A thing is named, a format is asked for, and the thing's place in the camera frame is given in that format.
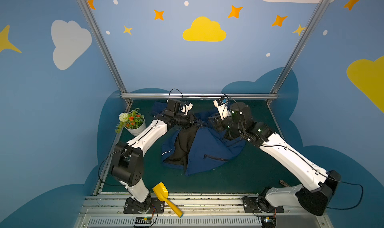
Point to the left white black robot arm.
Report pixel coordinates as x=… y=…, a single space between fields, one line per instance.
x=127 y=163

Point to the potted flower plant white pot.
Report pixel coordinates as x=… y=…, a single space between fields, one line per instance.
x=133 y=122

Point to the navy blue zip jacket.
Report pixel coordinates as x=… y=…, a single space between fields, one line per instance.
x=200 y=148

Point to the right circuit board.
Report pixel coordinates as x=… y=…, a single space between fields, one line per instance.
x=268 y=222

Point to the front aluminium rail base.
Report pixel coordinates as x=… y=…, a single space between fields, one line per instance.
x=200 y=211

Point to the yellow toy shovel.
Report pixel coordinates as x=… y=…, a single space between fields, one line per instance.
x=163 y=195

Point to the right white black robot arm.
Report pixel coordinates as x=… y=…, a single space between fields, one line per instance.
x=317 y=185

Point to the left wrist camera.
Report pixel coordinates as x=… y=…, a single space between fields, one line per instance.
x=175 y=106

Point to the aluminium frame post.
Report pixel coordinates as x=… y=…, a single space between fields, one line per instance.
x=88 y=14
x=304 y=38

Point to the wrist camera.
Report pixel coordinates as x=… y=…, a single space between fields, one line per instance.
x=222 y=104
x=175 y=106

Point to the brown slotted spatula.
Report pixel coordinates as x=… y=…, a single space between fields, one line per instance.
x=283 y=183

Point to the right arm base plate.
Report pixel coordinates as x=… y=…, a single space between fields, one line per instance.
x=256 y=205

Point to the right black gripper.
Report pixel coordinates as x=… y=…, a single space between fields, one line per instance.
x=219 y=122

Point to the circuit board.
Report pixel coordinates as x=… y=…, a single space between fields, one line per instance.
x=268 y=222
x=142 y=222

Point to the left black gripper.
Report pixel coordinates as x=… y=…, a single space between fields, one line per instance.
x=190 y=120

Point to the aluminium frame left post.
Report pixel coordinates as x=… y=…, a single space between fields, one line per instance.
x=88 y=14

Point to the aluminium frame right post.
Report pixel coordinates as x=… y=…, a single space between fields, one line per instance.
x=304 y=38

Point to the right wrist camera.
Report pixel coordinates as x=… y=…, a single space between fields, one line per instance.
x=222 y=104

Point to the left circuit board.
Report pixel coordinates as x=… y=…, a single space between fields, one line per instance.
x=142 y=222

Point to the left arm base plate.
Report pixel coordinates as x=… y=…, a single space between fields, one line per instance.
x=148 y=206

